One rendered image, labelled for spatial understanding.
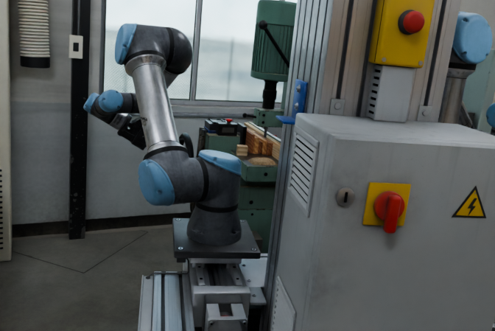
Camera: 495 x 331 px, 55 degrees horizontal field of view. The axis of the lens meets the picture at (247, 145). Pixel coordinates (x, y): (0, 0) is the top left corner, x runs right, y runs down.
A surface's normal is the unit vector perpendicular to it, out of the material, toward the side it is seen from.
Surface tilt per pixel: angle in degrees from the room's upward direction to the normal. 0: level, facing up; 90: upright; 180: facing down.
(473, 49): 83
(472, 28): 83
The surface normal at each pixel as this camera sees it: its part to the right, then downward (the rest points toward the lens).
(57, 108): 0.42, 0.24
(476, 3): -0.90, 0.00
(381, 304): 0.17, 0.24
